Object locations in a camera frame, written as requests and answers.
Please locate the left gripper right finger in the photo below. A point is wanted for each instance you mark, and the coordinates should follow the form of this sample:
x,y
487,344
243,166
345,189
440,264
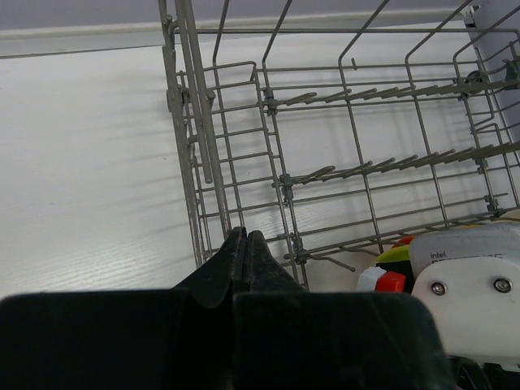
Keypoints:
x,y
261,273

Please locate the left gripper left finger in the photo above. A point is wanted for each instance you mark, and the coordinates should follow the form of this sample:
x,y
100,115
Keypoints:
x,y
208,285

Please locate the orange bowl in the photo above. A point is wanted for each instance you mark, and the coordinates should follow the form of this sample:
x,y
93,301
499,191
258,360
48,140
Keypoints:
x,y
405,240

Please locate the grey wire dish rack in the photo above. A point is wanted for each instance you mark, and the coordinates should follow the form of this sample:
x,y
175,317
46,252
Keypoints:
x,y
337,134

